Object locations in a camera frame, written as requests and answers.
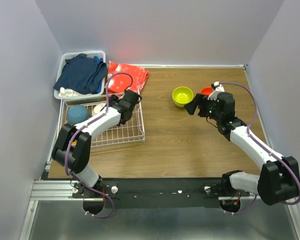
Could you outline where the dark blue denim cloth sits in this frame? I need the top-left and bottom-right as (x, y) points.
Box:
(53, 53), (108, 95)

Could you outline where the yellow orange bowl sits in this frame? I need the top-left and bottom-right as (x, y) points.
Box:
(71, 140), (77, 146)

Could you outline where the aluminium frame rail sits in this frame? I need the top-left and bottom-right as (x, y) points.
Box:
(20, 180), (300, 240)

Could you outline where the lime green bowl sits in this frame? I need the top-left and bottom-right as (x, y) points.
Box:
(172, 86), (194, 105)
(173, 101), (190, 108)

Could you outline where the white plastic basket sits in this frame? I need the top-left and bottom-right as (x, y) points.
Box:
(53, 50), (108, 100)

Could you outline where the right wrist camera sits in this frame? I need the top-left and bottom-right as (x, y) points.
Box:
(207, 81), (225, 101)

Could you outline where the red white tie-dye towel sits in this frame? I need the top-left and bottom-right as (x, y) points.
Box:
(107, 61), (149, 94)

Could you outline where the white cloth bag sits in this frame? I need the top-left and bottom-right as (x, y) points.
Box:
(58, 87), (80, 98)

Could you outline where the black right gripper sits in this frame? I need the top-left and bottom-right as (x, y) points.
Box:
(183, 92), (223, 122)

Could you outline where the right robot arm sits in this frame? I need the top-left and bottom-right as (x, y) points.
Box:
(184, 92), (300, 206)

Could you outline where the white wire dish rack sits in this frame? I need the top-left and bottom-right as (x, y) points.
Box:
(55, 90), (146, 148)

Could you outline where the white blue patterned bowl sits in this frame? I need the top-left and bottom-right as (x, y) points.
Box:
(91, 102), (107, 117)

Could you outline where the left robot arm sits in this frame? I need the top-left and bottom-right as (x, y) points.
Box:
(51, 89), (142, 198)

